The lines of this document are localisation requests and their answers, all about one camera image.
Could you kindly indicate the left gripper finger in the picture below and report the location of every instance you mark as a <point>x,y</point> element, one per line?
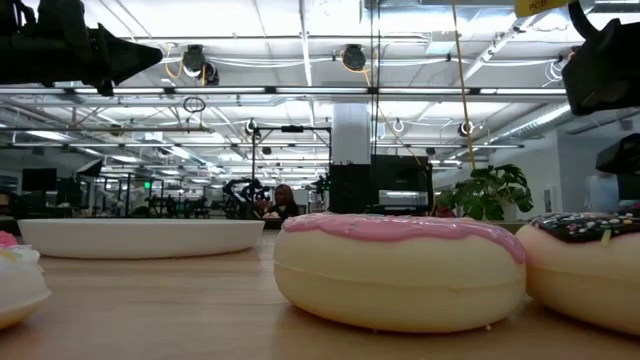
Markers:
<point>125,55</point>

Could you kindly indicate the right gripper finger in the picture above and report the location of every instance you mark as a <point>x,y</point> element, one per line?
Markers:
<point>625,157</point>

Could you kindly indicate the large chocolate frosted donut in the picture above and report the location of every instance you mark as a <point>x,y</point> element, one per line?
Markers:
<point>585,270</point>

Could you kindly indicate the large pink frosted donut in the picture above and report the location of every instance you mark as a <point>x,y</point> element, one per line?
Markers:
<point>400,280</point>

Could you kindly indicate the yellow label tag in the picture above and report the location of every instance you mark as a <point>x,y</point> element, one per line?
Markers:
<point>542,6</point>

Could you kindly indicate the long overhead light bar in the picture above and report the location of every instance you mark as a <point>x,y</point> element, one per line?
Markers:
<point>220,90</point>

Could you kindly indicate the black monitor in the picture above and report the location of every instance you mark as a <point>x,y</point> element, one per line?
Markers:
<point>39,180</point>

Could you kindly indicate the green potted plant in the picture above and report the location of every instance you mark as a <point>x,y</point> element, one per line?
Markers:
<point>490,195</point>

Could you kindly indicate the white round plate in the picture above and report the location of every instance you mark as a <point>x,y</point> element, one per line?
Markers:
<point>140,240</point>

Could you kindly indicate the person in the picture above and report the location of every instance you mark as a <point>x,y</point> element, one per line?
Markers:
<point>285,202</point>

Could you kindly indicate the small white frosted donut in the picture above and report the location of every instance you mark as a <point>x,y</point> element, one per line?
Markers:
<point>20,285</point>

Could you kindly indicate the white pillar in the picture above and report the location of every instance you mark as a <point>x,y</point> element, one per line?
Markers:
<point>351,130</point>

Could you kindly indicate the black background rig frame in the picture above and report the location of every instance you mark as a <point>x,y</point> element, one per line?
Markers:
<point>292,128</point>

